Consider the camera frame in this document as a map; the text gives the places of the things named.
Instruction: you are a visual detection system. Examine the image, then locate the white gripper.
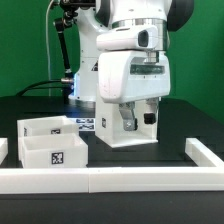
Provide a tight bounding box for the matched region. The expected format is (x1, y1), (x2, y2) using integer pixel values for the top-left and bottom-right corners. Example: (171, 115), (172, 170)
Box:
(98, 51), (170, 131)

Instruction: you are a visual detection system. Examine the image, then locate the white drawer cabinet frame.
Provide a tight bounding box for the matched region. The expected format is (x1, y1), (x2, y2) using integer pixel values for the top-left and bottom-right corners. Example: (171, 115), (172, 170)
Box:
(95, 92), (158, 148)

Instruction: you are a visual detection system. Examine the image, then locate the white drawer box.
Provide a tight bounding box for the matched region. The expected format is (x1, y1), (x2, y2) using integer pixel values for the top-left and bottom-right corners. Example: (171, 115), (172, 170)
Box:
(17, 116), (79, 137)
(20, 134), (88, 168)

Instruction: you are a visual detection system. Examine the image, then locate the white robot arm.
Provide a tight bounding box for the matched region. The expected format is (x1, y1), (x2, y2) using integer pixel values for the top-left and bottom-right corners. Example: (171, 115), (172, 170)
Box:
(78, 0), (194, 131)

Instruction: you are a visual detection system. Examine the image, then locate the fiducial marker sheet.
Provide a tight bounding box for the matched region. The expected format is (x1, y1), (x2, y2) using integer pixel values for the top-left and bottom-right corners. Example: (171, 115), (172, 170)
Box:
(71, 118), (95, 131)

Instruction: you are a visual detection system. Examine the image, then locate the white left fence block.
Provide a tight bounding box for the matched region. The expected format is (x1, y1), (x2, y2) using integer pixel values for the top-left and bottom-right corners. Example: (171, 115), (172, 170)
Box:
(0, 138), (8, 165)

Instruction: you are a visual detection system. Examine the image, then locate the white right fence rail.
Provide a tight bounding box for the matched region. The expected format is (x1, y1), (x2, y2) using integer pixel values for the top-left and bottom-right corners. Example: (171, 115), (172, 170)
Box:
(185, 138), (224, 168)

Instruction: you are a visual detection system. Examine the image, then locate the white fence rail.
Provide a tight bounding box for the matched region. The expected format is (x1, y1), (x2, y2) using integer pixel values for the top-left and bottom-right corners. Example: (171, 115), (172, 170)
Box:
(0, 167), (224, 194)
(185, 138), (224, 168)

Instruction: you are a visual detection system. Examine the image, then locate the white front fence rail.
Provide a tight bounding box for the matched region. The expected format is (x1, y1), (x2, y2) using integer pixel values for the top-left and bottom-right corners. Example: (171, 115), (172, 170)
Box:
(0, 167), (224, 194)

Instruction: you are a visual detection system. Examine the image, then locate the black cable bundle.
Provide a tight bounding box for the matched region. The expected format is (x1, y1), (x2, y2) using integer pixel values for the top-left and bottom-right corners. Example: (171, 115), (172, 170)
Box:
(15, 78), (74, 98)

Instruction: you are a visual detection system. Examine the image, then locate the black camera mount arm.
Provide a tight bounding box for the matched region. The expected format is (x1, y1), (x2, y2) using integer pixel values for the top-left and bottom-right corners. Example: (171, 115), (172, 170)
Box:
(54, 0), (96, 78)

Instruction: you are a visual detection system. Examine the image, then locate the grey thin cable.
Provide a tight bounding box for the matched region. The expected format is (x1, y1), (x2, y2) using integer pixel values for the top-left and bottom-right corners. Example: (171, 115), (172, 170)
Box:
(45, 0), (56, 98)

